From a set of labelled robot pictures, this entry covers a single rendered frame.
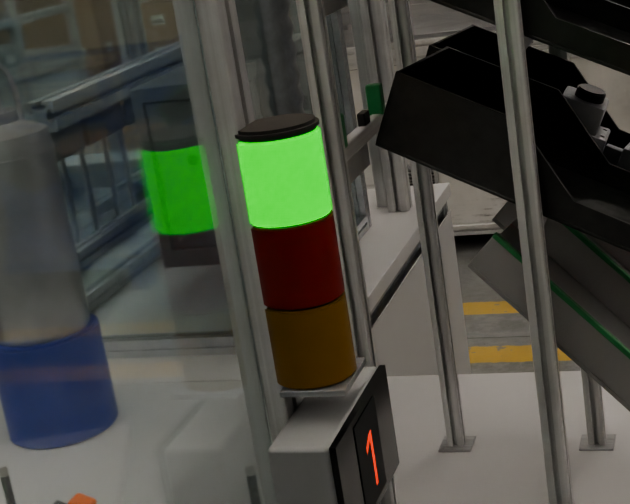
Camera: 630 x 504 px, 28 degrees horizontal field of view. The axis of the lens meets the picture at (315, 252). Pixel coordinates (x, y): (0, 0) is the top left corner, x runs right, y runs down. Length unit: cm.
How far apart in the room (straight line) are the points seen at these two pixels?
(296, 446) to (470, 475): 79
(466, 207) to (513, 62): 416
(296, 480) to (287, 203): 16
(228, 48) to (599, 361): 57
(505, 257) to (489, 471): 41
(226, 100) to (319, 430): 20
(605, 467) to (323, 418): 78
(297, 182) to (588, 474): 84
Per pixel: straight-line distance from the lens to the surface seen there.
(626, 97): 503
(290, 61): 215
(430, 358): 259
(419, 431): 162
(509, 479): 148
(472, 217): 524
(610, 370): 117
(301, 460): 72
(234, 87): 71
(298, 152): 70
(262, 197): 71
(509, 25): 107
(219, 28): 71
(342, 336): 74
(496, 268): 116
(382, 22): 259
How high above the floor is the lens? 154
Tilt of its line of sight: 16 degrees down
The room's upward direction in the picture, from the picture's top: 9 degrees counter-clockwise
